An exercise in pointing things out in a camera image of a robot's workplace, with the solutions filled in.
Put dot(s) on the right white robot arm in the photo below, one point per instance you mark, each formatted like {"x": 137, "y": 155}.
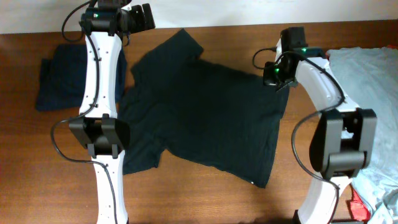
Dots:
{"x": 342, "y": 143}

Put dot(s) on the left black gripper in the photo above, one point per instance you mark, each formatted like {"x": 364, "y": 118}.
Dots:
{"x": 137, "y": 12}

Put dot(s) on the light blue t-shirt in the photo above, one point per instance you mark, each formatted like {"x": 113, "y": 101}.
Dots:
{"x": 370, "y": 93}

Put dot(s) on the red garment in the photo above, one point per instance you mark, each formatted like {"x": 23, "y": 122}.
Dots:
{"x": 357, "y": 205}

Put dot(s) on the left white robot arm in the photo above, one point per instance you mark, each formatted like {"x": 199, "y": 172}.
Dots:
{"x": 97, "y": 127}

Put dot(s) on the dark green t-shirt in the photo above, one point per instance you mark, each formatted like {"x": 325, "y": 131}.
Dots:
{"x": 202, "y": 112}

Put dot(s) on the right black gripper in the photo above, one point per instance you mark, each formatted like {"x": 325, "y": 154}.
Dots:
{"x": 268, "y": 78}

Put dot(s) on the folded navy blue garment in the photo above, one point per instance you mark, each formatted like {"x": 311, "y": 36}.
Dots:
{"x": 62, "y": 78}

